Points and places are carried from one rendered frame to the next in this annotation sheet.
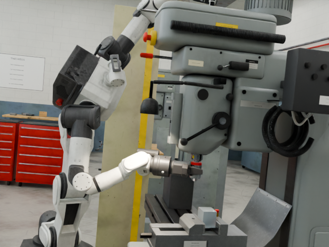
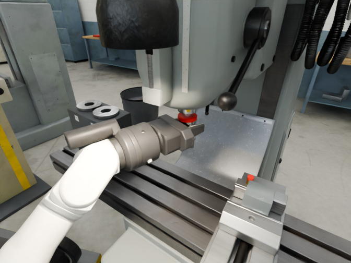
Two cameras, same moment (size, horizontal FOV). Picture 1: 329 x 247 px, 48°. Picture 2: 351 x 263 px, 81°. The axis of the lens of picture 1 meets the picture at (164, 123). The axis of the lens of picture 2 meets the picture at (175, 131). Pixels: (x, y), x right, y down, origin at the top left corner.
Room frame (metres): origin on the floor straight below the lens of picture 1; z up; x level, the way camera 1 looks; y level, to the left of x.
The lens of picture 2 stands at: (1.26, 0.19, 1.48)
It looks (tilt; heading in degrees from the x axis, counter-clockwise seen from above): 30 degrees down; 315
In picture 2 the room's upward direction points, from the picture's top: straight up
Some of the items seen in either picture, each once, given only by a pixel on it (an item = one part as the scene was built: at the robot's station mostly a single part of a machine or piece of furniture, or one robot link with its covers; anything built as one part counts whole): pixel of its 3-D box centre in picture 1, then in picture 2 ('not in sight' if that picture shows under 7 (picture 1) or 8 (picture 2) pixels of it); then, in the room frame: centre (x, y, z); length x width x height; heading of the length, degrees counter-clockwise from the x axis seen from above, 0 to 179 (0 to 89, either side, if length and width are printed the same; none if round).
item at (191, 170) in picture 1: (195, 171); (195, 131); (1.52, -0.14, 1.23); 0.06 x 0.02 x 0.03; 82
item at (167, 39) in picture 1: (212, 33); not in sight; (1.55, -0.16, 1.81); 0.47 x 0.26 x 0.16; 101
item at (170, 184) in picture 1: (177, 184); (102, 131); (1.94, -0.10, 1.08); 0.22 x 0.12 x 0.20; 8
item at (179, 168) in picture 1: (174, 167); (156, 139); (1.56, -0.06, 1.23); 0.13 x 0.12 x 0.10; 172
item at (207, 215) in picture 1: (206, 217); (257, 200); (1.36, -0.19, 1.10); 0.06 x 0.05 x 0.06; 14
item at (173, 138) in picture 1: (175, 118); (155, 39); (1.53, -0.04, 1.45); 0.04 x 0.04 x 0.21; 11
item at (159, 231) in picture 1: (197, 233); (249, 226); (1.35, -0.16, 1.04); 0.35 x 0.15 x 0.11; 104
